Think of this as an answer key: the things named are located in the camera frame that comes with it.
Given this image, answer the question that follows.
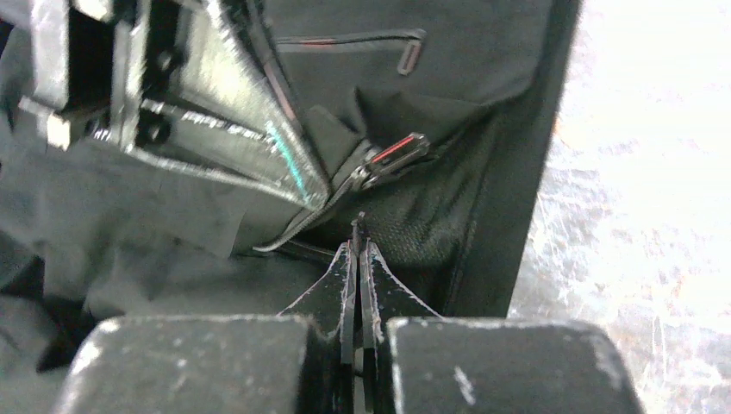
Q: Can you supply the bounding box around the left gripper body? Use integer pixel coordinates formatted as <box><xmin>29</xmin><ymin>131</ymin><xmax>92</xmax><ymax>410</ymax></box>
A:
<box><xmin>19</xmin><ymin>1</ymin><xmax>149</xmax><ymax>152</ymax></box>

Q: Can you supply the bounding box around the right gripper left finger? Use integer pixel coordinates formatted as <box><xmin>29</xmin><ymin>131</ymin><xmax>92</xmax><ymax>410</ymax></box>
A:
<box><xmin>279</xmin><ymin>241</ymin><xmax>357</xmax><ymax>366</ymax></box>

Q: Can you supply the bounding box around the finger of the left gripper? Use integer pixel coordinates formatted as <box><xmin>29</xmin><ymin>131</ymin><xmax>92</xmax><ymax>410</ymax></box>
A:
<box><xmin>122</xmin><ymin>1</ymin><xmax>330</xmax><ymax>209</ymax></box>

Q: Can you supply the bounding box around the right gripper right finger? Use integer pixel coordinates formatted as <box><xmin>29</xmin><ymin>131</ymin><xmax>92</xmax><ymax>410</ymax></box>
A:
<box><xmin>359</xmin><ymin>240</ymin><xmax>441</xmax><ymax>349</ymax></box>

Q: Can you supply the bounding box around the black jacket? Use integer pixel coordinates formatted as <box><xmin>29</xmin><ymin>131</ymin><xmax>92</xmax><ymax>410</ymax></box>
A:
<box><xmin>1</xmin><ymin>1</ymin><xmax>579</xmax><ymax>413</ymax></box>

